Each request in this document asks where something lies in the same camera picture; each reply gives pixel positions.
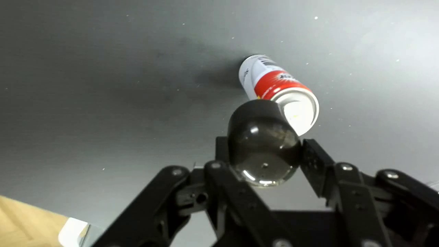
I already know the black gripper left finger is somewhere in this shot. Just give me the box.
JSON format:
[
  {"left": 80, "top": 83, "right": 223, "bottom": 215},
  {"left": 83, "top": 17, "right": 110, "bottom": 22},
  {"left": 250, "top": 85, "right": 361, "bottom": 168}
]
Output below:
[{"left": 92, "top": 137, "right": 294, "bottom": 247}]

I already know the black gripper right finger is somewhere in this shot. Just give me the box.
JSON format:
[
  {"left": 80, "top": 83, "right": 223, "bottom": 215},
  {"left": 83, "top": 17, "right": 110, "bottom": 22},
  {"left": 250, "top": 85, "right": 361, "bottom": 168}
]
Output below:
[{"left": 301, "top": 138, "right": 439, "bottom": 247}]

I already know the white red spray can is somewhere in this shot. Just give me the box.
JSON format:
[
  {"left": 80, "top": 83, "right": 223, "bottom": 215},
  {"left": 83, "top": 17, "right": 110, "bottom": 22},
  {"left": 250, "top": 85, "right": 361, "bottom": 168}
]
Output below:
[{"left": 239, "top": 55, "right": 320, "bottom": 135}]

